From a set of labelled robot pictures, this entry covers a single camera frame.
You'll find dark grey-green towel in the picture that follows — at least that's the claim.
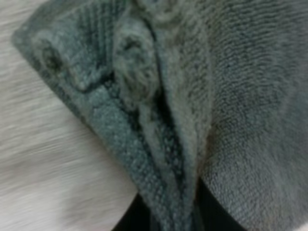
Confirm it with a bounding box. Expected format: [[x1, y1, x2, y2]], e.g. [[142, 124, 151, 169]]
[[11, 0, 308, 231]]

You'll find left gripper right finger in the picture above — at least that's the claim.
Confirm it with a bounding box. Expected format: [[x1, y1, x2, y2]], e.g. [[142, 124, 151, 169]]
[[194, 179, 244, 231]]

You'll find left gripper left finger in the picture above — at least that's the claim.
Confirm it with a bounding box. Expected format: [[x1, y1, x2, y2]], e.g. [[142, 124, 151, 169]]
[[112, 192, 158, 231]]

